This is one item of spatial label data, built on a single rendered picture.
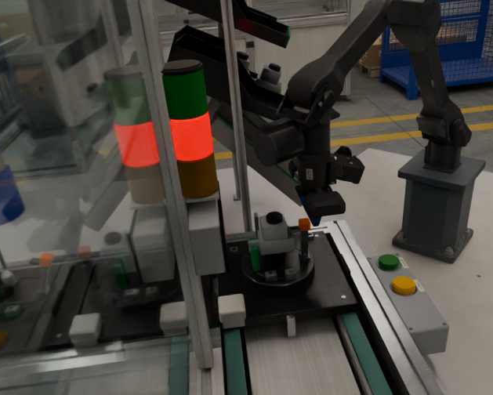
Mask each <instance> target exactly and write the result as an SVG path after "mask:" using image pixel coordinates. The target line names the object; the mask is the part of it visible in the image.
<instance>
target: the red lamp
mask: <svg viewBox="0 0 493 395"><path fill-rule="evenodd" d="M169 122H170V127H171V131H172V140H173V145H174V149H175V154H176V159H178V160H181V161H194V160H198V159H202V158H206V157H208V156H209V155H210V154H211V153H212V152H213V145H212V133H211V126H210V121H209V114H208V112H207V113H206V114H204V115H202V116H200V117H197V118H192V119H185V120H174V119H171V120H170V121H169Z"/></svg>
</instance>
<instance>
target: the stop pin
mask: <svg viewBox="0 0 493 395"><path fill-rule="evenodd" d="M286 324H287V333H288V337H289V336H295V316H294V314H291V315H286Z"/></svg>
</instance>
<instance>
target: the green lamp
mask: <svg viewBox="0 0 493 395"><path fill-rule="evenodd" d="M162 81H163V86H164V90H165V99H166V104H167V108H168V113H169V118H170V119H174V120H185V119H192V118H197V117H200V116H202V115H204V114H206V113H207V112H208V102H207V96H206V90H205V78H204V72H203V68H202V67H201V69H200V70H198V71H194V72H191V73H187V74H175V75H167V74H164V75H163V76H162Z"/></svg>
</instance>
